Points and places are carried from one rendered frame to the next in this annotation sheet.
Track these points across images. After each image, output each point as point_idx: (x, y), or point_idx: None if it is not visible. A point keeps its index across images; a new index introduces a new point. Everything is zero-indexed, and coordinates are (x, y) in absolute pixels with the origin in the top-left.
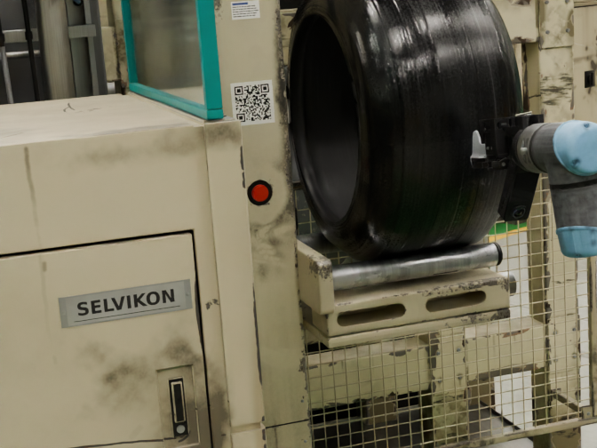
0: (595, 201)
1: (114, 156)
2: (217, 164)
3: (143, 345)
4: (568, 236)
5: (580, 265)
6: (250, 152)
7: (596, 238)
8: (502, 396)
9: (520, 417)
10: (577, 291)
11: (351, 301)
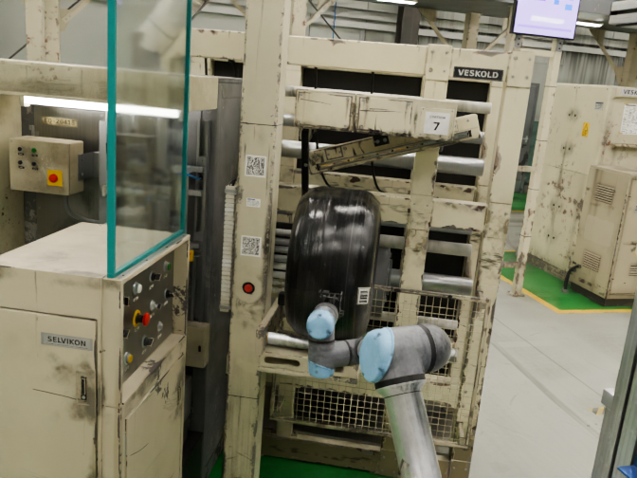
0: (320, 352)
1: (68, 283)
2: (109, 296)
3: (71, 359)
4: (308, 364)
5: (616, 345)
6: (246, 268)
7: (318, 370)
8: (486, 411)
9: (483, 426)
10: (596, 361)
11: (272, 352)
